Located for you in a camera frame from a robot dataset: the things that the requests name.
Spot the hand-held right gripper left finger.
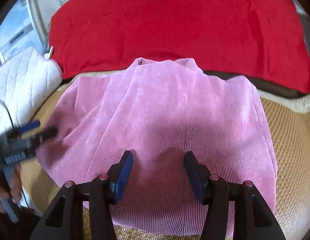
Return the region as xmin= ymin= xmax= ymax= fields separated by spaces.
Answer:
xmin=30 ymin=150 xmax=133 ymax=240

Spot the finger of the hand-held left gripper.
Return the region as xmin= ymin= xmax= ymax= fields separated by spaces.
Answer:
xmin=30 ymin=126 xmax=58 ymax=145
xmin=17 ymin=120 xmax=41 ymax=133

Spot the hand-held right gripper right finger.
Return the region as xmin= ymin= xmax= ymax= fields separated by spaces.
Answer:
xmin=184 ymin=151 xmax=287 ymax=240

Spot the pink corduroy jacket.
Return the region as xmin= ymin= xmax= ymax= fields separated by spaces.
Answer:
xmin=36 ymin=57 xmax=278 ymax=239

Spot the person's left hand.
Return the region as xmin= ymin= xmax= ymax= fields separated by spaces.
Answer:
xmin=0 ymin=164 xmax=22 ymax=213

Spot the white quilted pad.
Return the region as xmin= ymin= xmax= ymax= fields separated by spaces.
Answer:
xmin=0 ymin=46 xmax=63 ymax=130

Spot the silver floral refrigerator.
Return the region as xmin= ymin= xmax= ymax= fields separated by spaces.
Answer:
xmin=0 ymin=0 xmax=44 ymax=65

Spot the woven bamboo mat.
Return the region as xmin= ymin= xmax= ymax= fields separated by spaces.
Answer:
xmin=18 ymin=71 xmax=310 ymax=240

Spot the beige dotted curtain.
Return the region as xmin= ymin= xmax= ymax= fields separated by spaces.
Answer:
xmin=27 ymin=0 xmax=100 ymax=45

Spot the red blanket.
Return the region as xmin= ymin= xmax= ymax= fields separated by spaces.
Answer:
xmin=48 ymin=0 xmax=310 ymax=94

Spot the black cable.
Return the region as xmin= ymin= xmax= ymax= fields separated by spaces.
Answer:
xmin=0 ymin=99 xmax=15 ymax=132

